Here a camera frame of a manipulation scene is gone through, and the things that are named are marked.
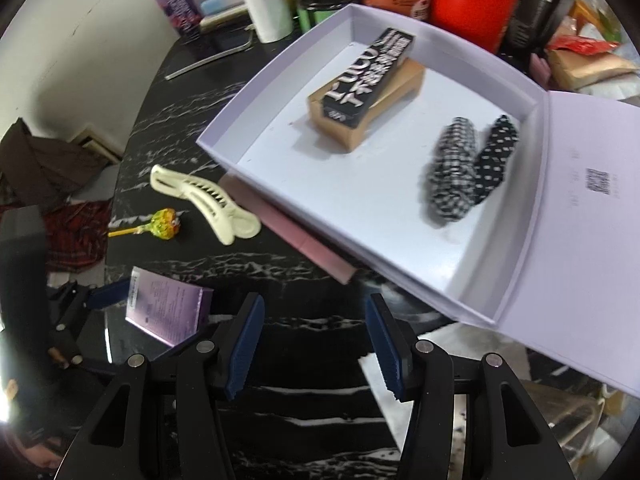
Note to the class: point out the yellow lollipop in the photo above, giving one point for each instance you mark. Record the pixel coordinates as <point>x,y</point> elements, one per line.
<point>164,224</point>

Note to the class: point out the open lilac gift box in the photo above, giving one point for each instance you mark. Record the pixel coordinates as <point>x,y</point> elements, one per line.
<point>498,203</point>

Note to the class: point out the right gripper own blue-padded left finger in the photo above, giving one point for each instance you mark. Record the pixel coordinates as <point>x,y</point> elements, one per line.
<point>160,420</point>

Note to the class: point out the blue white box stack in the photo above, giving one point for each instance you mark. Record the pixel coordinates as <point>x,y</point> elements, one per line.
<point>219,12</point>

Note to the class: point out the small purple booklet box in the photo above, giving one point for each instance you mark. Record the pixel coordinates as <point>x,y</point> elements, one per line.
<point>166,309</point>

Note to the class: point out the red plaid blanket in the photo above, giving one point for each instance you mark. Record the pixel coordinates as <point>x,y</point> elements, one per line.
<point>69,238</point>

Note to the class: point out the glass cup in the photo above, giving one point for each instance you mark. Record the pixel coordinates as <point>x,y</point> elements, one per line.
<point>572,418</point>

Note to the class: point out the brown cloth pile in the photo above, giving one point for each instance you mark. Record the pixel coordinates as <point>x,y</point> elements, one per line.
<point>44,172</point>

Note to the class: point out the black white gingham scrunchie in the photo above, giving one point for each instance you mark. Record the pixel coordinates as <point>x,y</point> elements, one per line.
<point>450,189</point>

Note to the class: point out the purple drink can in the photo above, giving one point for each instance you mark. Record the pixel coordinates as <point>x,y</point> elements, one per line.
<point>184,16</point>

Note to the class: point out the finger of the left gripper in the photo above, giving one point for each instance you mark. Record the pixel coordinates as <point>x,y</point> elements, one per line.
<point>71,304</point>
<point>126,340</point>

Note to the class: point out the black polka dot scrunchie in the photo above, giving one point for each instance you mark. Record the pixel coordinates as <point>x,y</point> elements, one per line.
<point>490,163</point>

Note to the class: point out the kraft brown cardboard box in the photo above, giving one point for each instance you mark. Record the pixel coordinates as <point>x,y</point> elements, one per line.
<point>407,81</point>

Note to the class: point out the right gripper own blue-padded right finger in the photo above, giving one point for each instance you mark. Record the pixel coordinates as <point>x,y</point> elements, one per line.
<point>506,436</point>

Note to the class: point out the cream hair claw clip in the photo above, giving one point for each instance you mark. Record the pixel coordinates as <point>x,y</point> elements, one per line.
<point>226,218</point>

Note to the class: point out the green black tin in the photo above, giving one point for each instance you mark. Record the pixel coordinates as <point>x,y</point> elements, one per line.
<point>320,5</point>

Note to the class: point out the pink flat box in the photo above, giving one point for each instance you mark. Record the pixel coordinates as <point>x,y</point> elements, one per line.
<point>290,231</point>

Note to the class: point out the black long printed box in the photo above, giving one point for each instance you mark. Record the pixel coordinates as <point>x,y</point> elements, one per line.
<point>351,94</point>

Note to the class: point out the black printed snack bag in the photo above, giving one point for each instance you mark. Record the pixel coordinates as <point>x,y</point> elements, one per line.
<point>531,26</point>

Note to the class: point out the red snack packet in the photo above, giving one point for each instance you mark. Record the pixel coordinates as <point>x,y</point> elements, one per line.
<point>582,45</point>

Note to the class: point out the tan paper packet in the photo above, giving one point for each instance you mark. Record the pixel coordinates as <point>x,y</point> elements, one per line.
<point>572,71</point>

